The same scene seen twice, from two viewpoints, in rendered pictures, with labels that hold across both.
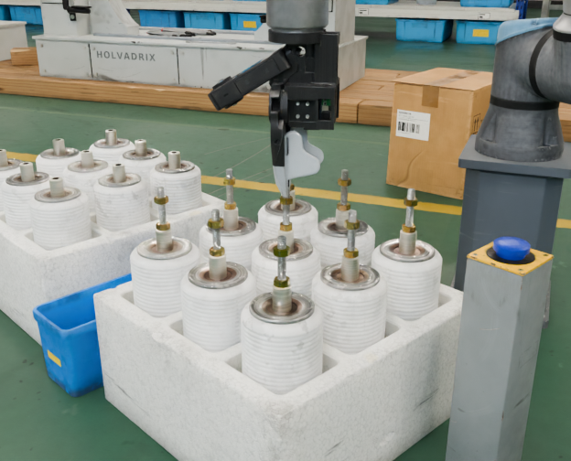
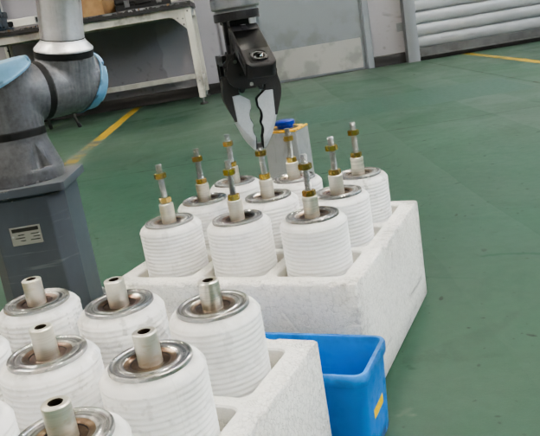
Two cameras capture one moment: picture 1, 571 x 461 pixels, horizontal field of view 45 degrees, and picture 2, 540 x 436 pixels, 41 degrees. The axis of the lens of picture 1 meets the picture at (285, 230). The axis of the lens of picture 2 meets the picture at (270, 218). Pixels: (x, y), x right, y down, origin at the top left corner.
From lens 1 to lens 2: 166 cm
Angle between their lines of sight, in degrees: 103
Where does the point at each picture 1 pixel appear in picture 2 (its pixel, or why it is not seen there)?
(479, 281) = (300, 141)
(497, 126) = (42, 152)
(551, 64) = (68, 81)
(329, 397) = not seen: hidden behind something
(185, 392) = (399, 263)
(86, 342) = (361, 357)
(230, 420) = (410, 240)
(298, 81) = not seen: hidden behind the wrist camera
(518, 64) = (38, 92)
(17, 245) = (287, 379)
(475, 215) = (73, 230)
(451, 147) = not seen: outside the picture
